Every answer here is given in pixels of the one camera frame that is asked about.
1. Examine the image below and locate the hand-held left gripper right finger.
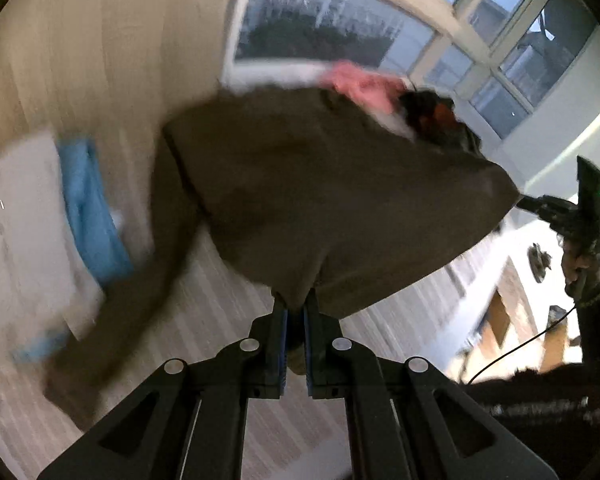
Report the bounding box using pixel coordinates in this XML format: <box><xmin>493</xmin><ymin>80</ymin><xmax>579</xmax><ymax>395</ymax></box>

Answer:
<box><xmin>304</xmin><ymin>291</ymin><xmax>559</xmax><ymax>480</ymax></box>

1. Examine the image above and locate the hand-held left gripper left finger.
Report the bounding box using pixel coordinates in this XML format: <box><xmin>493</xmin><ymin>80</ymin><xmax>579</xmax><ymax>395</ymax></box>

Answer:
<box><xmin>37</xmin><ymin>295</ymin><xmax>289</xmax><ymax>480</ymax></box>

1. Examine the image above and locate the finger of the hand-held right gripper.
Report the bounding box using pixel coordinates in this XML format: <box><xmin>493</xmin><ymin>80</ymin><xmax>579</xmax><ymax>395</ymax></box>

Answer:
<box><xmin>516</xmin><ymin>194</ymin><xmax>576</xmax><ymax>221</ymax></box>

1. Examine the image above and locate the olive brown garment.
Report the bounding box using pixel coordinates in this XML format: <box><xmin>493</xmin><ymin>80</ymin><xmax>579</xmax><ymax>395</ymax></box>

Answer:
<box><xmin>45</xmin><ymin>85</ymin><xmax>521</xmax><ymax>431</ymax></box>

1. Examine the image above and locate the person's right hand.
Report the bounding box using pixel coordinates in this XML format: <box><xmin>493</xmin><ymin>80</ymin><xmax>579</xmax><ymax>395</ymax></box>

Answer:
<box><xmin>560</xmin><ymin>237</ymin><xmax>600</xmax><ymax>301</ymax></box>

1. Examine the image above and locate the small dark object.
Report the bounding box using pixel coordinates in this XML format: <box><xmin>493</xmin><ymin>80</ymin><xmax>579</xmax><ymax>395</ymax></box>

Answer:
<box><xmin>527</xmin><ymin>242</ymin><xmax>553</xmax><ymax>283</ymax></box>

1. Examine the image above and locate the plaid blanket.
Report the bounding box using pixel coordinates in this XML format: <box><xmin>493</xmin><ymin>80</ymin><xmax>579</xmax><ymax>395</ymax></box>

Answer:
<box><xmin>0</xmin><ymin>230</ymin><xmax>516</xmax><ymax>480</ymax></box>

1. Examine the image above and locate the dark green jacket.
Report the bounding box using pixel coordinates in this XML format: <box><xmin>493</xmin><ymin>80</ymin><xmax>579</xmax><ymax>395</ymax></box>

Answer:
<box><xmin>445</xmin><ymin>120</ymin><xmax>483</xmax><ymax>156</ymax></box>

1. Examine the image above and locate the wooden furniture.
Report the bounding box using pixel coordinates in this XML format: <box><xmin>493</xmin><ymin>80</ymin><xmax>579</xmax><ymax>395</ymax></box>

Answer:
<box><xmin>460</xmin><ymin>255</ymin><xmax>581</xmax><ymax>376</ymax></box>

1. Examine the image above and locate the pink garment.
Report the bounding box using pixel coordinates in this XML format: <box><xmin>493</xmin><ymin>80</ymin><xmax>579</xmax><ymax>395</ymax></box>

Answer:
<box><xmin>320</xmin><ymin>60</ymin><xmax>408</xmax><ymax>113</ymax></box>

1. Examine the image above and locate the blue folded garment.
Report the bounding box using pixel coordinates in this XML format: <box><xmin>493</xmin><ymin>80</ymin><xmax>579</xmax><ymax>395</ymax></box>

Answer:
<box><xmin>15</xmin><ymin>137</ymin><xmax>136</xmax><ymax>366</ymax></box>

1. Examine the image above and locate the beige folded shirt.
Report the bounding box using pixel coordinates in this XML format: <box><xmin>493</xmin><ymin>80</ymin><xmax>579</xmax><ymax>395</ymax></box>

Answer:
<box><xmin>0</xmin><ymin>130</ymin><xmax>106</xmax><ymax>346</ymax></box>

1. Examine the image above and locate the light wooden board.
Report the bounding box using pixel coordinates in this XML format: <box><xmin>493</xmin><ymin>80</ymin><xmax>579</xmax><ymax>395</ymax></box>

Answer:
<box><xmin>0</xmin><ymin>0</ymin><xmax>246</xmax><ymax>161</ymax></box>

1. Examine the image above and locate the black cable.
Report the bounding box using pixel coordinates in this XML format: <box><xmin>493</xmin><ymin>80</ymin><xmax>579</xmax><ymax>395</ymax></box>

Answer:
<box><xmin>467</xmin><ymin>280</ymin><xmax>600</xmax><ymax>386</ymax></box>

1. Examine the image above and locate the cream window frame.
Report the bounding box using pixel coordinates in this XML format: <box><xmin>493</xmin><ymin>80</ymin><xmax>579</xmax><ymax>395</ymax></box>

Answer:
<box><xmin>222</xmin><ymin>0</ymin><xmax>600</xmax><ymax>191</ymax></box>

